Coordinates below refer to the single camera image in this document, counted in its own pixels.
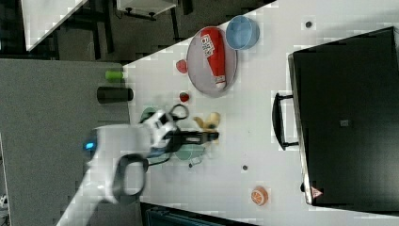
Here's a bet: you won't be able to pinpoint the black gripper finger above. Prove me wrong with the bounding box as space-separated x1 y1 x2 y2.
199 132 219 143

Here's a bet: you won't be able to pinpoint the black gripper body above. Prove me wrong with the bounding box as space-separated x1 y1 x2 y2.
164 128 198 153

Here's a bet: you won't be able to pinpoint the yellow plush peeled banana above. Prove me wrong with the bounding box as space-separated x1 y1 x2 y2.
193 112 220 132

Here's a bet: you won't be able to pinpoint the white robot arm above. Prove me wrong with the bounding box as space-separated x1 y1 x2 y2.
56 109 220 226

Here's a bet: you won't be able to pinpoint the green mug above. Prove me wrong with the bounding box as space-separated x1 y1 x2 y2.
175 144 205 168

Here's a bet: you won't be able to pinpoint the small red strawberry toy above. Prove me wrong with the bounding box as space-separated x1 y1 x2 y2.
179 92 190 103

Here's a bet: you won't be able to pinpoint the grey round plate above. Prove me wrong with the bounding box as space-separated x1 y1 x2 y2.
186 26 237 98

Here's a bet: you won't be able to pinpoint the large red strawberry toy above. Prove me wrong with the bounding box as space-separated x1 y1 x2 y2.
176 59 187 73

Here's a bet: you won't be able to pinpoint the orange slice toy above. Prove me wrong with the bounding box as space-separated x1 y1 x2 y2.
250 186 268 206

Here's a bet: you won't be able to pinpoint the black cylinder roll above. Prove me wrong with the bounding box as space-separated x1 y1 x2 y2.
97 87 134 104

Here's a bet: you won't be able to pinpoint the green cylinder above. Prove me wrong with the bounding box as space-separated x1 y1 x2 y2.
105 71 124 83

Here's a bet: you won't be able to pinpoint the red plush ketchup bottle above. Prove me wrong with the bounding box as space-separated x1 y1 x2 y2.
200 27 227 89

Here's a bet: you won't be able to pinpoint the blue bowl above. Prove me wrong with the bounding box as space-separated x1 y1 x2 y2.
225 15 260 50

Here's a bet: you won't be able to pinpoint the black toaster oven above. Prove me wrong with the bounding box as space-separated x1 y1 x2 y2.
287 26 399 216

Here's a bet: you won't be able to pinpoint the white side table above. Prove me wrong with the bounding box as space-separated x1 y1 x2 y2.
21 0 178 52

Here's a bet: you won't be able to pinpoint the blue metal frame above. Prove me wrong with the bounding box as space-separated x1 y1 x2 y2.
140 202 255 226

